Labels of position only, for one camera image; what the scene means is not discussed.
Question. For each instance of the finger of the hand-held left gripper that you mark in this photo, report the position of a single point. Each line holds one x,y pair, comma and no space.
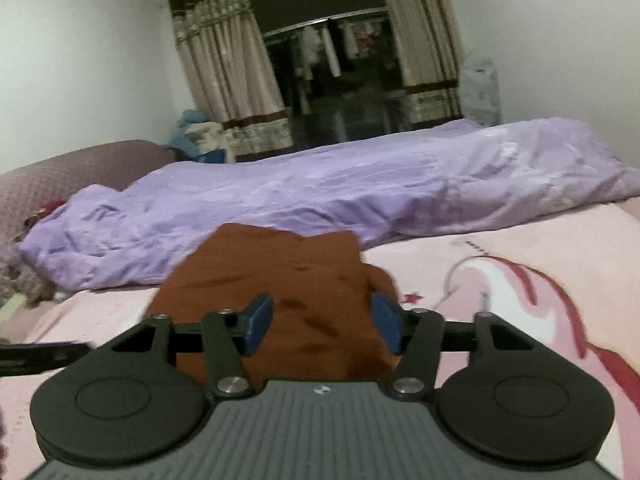
40,357

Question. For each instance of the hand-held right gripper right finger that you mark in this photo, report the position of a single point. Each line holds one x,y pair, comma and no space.
387,325

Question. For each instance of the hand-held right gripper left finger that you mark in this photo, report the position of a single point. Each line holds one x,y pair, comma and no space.
258,325

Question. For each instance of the brown collared shirt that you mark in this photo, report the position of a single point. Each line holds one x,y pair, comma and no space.
300,280

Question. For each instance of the grey fuzzy cloth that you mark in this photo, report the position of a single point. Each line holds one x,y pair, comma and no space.
22,275

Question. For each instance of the purple duvet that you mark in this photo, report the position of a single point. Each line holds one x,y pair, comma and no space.
350,185

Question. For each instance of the red cloth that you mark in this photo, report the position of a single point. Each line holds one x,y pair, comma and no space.
47,210

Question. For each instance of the pink printed blanket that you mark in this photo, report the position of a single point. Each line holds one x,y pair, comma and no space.
550,270

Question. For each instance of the mauve padded headboard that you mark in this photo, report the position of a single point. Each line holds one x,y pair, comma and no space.
75,170

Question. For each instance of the pile of blue and white cloths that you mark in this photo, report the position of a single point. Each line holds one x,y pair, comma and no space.
197,137

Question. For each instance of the dark glass sliding door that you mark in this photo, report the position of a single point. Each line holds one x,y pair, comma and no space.
345,105

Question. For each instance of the white plastic bag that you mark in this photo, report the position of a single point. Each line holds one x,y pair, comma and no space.
481,90

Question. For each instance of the beige curtain with brown band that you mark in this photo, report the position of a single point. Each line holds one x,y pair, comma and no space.
425,35
225,70

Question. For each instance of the row of hanging laundry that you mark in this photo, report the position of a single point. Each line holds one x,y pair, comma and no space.
312,47

